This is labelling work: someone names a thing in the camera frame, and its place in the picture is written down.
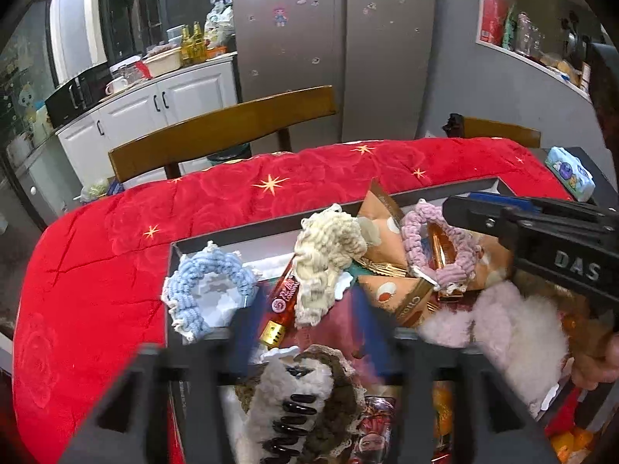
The white wall shelf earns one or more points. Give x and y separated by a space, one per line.
532 65

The white plastic basin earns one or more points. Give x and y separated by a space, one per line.
162 64

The printed snack bar packet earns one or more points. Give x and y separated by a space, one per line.
375 437

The blue knitted scrunchie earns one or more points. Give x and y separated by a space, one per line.
193 270

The triangular snack packet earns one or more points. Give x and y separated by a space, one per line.
382 208
391 295

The dark shallow gift box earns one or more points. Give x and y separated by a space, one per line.
271 268

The white fuzzy hair clip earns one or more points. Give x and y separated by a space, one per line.
280 391

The cream knitted scrunchie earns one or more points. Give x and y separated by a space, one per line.
324 246

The glass door with stickers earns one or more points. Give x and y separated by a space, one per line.
19 96

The white mug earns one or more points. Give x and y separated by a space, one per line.
116 88

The red printed blanket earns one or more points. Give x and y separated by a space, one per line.
121 261

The red box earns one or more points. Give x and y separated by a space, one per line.
494 14

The red sausage snack stick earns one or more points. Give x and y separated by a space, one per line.
280 304

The black microwave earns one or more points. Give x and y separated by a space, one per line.
77 96

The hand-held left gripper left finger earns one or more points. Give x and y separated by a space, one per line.
203 386

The gold lighter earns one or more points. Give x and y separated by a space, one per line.
442 251

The wet wipes pack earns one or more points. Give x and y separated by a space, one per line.
568 174

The person's right hand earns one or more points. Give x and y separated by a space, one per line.
595 362

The white kitchen cabinet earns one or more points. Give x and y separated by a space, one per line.
145 111

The silver refrigerator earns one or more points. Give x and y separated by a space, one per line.
338 58

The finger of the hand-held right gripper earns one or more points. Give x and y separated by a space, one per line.
561 212
474 217

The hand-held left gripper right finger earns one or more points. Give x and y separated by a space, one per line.
435 396

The yellow glass bottle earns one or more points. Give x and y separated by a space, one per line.
197 44
186 48

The pink knitted scrunchie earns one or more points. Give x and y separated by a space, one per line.
416 241

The plastic bag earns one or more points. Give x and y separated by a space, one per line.
220 22

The brown knitted scrunchie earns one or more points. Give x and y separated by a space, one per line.
338 377

